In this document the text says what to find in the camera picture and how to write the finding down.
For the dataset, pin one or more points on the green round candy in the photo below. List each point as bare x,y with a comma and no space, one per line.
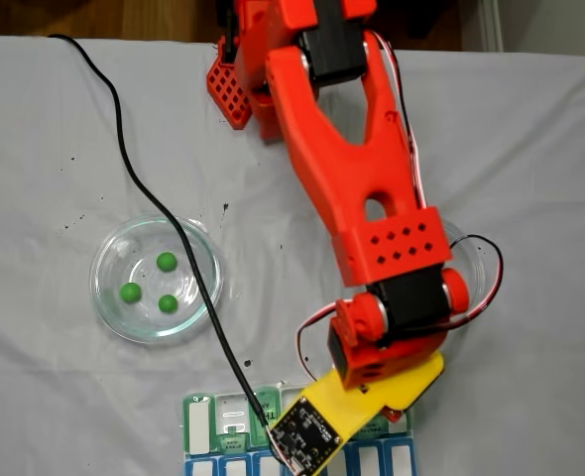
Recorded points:
130,292
167,303
166,261

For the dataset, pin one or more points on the white weekly pill organizer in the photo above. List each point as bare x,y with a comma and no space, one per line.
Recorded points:
198,426

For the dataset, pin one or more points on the white tablecloth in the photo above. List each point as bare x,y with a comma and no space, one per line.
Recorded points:
49,149

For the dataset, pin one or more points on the clear glass bowl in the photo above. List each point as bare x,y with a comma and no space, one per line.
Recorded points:
124,248
473,292

